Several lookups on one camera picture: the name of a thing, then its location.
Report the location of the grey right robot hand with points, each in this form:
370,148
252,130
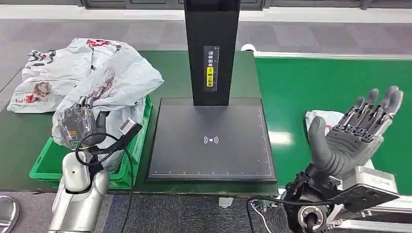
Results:
347,148

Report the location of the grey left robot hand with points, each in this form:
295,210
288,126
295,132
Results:
77,125

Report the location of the grey parcel bag brown print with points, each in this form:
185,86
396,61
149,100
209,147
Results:
128,80

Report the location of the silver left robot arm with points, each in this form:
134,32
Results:
77,199

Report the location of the small white parcel bag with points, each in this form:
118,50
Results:
333,118

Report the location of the green plastic crate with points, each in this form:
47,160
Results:
48,164

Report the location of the white parcel bag black print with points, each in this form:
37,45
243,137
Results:
54,74

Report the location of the green conveyor belt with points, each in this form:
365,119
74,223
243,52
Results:
322,80

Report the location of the white parcel bag red print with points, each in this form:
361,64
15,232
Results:
96,42

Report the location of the shiny silver round object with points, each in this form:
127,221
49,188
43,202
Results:
8,212

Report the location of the white table foot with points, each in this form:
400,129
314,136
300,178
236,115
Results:
226,202

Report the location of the black scanner stand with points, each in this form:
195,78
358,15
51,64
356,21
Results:
209,154

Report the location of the white roller end cap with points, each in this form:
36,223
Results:
248,48

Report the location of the black and yellow label sticker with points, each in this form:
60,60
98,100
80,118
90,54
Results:
211,69

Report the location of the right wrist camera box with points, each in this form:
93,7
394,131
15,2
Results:
370,180

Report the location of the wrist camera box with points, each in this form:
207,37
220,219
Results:
370,180
128,126

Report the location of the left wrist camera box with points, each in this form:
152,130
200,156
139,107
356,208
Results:
128,126

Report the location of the aluminium conveyor frame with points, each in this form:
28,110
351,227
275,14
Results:
322,55

